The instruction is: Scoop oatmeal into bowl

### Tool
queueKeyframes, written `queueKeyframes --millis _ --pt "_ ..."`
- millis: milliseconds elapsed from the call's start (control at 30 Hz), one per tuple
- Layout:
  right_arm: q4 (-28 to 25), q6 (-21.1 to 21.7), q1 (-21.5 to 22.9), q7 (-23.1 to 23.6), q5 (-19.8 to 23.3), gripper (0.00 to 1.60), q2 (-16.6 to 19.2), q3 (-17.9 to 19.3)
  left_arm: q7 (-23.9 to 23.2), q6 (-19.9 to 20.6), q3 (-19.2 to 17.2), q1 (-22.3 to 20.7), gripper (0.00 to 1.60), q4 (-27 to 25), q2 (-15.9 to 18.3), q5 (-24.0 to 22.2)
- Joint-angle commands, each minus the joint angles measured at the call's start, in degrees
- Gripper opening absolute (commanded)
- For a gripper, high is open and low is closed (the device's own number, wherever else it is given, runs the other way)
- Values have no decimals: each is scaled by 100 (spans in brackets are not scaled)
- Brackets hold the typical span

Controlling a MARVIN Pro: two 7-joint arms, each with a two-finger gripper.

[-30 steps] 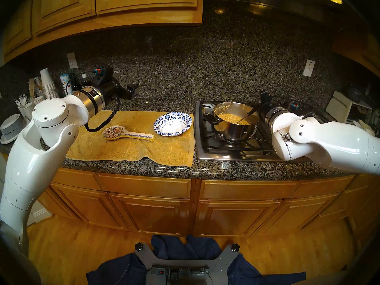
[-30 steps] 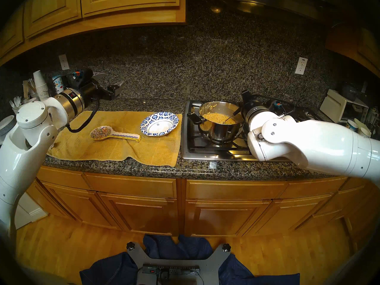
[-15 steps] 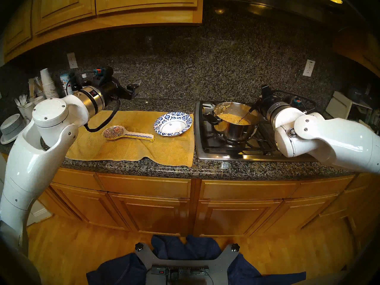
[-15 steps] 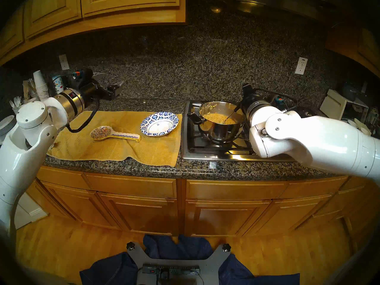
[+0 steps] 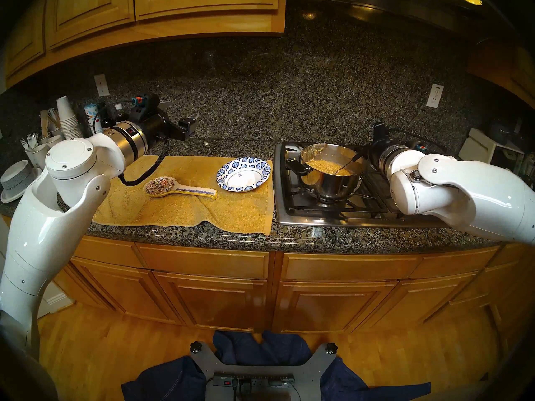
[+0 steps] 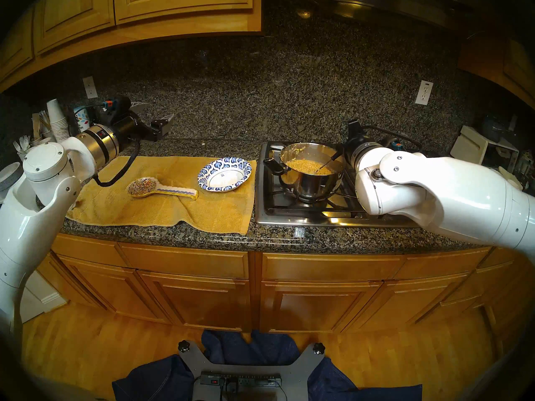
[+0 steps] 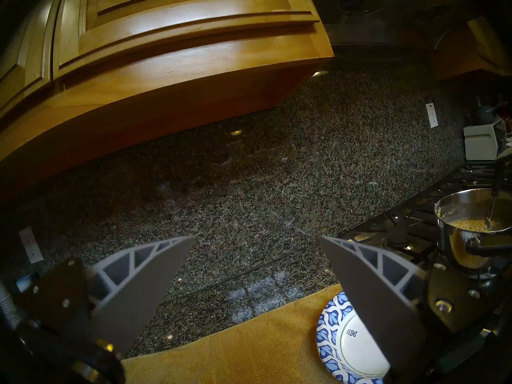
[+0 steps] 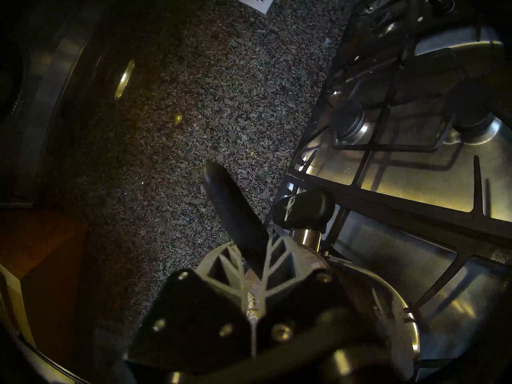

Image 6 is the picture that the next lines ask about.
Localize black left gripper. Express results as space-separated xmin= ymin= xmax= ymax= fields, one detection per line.
xmin=117 ymin=102 xmax=175 ymax=150

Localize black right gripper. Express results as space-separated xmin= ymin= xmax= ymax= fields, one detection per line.
xmin=339 ymin=119 xmax=372 ymax=162

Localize metal spoon black handle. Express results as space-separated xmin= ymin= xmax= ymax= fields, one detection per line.
xmin=316 ymin=150 xmax=346 ymax=174

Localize cooked oatmeal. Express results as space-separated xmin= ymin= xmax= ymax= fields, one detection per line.
xmin=286 ymin=159 xmax=335 ymax=176

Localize yellow ceramic spoon rest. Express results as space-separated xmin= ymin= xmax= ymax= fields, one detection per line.
xmin=127 ymin=177 xmax=199 ymax=201

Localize blue white paper bowl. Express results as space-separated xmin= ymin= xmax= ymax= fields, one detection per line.
xmin=197 ymin=157 xmax=253 ymax=193

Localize stainless steel pot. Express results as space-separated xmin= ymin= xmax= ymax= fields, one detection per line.
xmin=263 ymin=142 xmax=346 ymax=203

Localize white patterned canister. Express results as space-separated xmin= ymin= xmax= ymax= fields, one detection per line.
xmin=74 ymin=106 xmax=92 ymax=132

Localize steel gas cooktop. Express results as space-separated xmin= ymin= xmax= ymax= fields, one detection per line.
xmin=254 ymin=140 xmax=420 ymax=228

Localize stack of white paper cups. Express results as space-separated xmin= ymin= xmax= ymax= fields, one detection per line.
xmin=46 ymin=99 xmax=71 ymax=142

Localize yellow towel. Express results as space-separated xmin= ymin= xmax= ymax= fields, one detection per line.
xmin=66 ymin=156 xmax=256 ymax=236

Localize wooden chopsticks bundle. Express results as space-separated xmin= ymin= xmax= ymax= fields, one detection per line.
xmin=33 ymin=111 xmax=51 ymax=138

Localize white toaster oven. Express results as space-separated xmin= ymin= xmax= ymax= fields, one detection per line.
xmin=450 ymin=126 xmax=519 ymax=174

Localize paper cup with plastic forks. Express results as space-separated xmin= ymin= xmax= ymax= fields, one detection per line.
xmin=13 ymin=135 xmax=33 ymax=162

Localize dark kettle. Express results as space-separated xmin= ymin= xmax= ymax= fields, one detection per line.
xmin=480 ymin=115 xmax=510 ymax=142

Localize steel range hood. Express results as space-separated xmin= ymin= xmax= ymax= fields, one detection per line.
xmin=265 ymin=0 xmax=473 ymax=29

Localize stack of white bowls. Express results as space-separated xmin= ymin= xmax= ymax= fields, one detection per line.
xmin=0 ymin=162 xmax=21 ymax=204

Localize small white object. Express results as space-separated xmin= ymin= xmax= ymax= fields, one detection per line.
xmin=498 ymin=166 xmax=524 ymax=191

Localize wooden corner cabinet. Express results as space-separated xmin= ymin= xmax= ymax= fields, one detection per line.
xmin=458 ymin=37 xmax=535 ymax=108

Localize wooden base cabinets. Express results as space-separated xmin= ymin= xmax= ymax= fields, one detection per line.
xmin=38 ymin=223 xmax=535 ymax=346

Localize black power strip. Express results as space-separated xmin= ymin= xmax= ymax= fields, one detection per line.
xmin=200 ymin=372 xmax=282 ymax=388

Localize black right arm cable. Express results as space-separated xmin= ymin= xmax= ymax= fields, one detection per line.
xmin=363 ymin=126 xmax=423 ymax=151

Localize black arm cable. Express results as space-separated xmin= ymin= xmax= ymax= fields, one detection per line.
xmin=92 ymin=139 xmax=140 ymax=188
xmin=363 ymin=126 xmax=423 ymax=151

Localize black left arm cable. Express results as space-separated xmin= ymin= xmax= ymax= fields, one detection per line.
xmin=92 ymin=139 xmax=140 ymax=188

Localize white double wall outlet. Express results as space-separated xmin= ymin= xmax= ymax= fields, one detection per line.
xmin=415 ymin=81 xmax=434 ymax=106

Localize wooden wall cabinets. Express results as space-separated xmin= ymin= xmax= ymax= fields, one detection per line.
xmin=0 ymin=0 xmax=262 ymax=91

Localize grey robot base frame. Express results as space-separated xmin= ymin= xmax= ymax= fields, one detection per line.
xmin=178 ymin=341 xmax=326 ymax=401

